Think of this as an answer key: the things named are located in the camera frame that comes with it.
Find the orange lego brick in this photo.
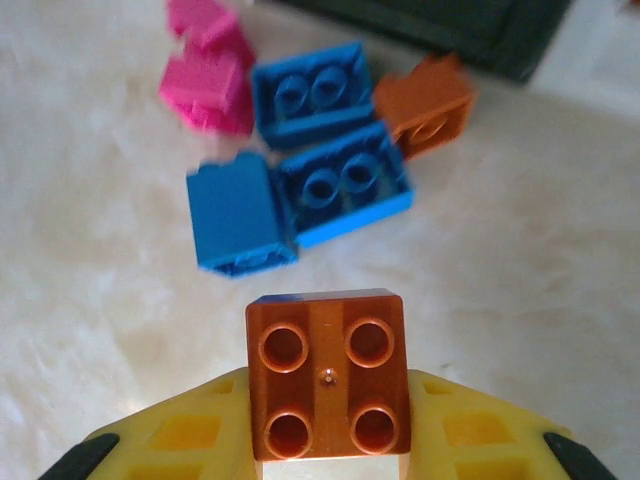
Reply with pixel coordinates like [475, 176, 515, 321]
[372, 52, 479, 161]
[244, 288, 414, 461]

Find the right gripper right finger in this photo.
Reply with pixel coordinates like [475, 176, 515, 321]
[399, 368, 621, 480]

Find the blue lego brick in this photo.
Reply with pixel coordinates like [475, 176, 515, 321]
[249, 40, 376, 151]
[272, 119, 416, 249]
[185, 152, 300, 279]

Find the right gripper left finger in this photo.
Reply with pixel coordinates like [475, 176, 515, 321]
[37, 366, 259, 480]

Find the black plastic container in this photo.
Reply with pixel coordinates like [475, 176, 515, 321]
[267, 0, 576, 87]

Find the pink lego brick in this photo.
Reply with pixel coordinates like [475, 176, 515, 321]
[167, 0, 241, 51]
[158, 42, 256, 137]

